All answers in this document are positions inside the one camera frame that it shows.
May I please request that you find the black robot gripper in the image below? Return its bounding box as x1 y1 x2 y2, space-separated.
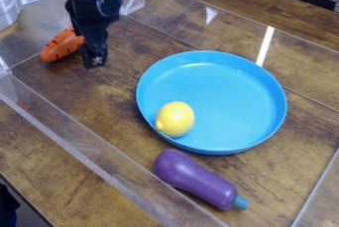
66 0 121 69

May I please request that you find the orange toy carrot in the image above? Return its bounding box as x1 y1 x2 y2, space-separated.
40 27 85 62

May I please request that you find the yellow toy lemon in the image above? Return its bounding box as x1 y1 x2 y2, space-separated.
155 101 195 138

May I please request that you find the purple toy eggplant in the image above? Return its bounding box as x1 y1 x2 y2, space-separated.
155 149 249 210

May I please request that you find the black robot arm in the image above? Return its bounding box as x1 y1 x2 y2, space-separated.
65 0 123 69

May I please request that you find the blue round tray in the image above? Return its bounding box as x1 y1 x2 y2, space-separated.
136 51 287 156

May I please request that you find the clear acrylic enclosure wall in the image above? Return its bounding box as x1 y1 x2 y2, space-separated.
0 0 339 227

